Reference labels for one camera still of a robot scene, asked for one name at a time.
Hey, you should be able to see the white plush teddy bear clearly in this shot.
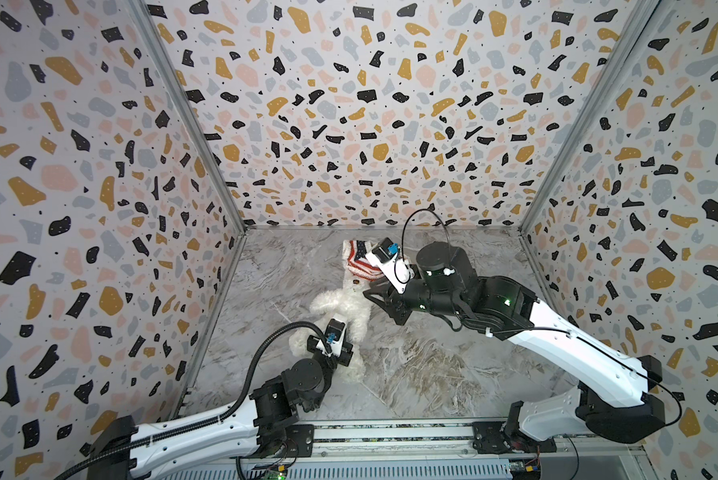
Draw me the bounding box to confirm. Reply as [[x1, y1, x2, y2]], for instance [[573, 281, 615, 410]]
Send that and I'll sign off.
[[309, 240, 371, 384]]

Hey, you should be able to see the red white striped knit sweater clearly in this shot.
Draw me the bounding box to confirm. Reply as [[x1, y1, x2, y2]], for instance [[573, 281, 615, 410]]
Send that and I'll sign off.
[[342, 240, 384, 282]]

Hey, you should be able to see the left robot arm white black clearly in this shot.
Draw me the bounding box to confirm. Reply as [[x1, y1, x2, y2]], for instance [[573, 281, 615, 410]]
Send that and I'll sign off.
[[87, 332, 353, 479]]

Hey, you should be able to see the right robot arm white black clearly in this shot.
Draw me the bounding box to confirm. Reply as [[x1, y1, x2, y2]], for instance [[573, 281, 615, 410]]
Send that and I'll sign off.
[[364, 239, 669, 445]]

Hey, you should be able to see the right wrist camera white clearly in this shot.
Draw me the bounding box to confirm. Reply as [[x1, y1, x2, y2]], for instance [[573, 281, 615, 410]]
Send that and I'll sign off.
[[366, 238, 414, 293]]

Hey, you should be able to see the right thin black cable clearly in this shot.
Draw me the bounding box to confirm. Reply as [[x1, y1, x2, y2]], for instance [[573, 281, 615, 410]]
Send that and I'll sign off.
[[393, 208, 456, 286]]

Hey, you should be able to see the left black corrugated cable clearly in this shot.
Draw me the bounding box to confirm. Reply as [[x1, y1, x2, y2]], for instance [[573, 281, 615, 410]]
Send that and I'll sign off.
[[52, 322, 330, 480]]

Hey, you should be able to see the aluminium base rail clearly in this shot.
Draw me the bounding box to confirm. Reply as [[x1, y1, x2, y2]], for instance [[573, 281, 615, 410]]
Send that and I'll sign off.
[[136, 418, 645, 460]]

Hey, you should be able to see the white slotted cable duct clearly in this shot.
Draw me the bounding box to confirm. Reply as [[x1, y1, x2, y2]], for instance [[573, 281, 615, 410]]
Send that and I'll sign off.
[[154, 460, 513, 480]]

